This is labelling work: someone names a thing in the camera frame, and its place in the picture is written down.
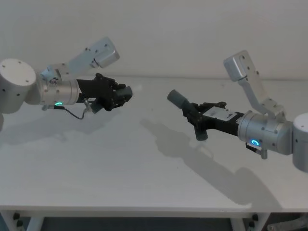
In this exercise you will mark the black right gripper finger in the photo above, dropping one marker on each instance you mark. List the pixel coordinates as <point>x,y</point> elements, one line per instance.
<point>201,132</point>
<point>179,98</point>

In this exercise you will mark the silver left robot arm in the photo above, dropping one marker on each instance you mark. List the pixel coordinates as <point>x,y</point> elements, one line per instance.
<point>16,81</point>

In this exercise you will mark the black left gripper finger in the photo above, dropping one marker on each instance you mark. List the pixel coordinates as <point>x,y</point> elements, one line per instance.
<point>119,101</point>
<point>113,80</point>

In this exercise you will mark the white table frame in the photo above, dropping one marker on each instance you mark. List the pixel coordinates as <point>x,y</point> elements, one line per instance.
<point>31,220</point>

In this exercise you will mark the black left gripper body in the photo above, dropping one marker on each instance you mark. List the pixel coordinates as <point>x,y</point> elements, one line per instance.
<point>93,90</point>

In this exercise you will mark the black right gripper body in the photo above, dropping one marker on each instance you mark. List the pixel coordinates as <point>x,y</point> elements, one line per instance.
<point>219,120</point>

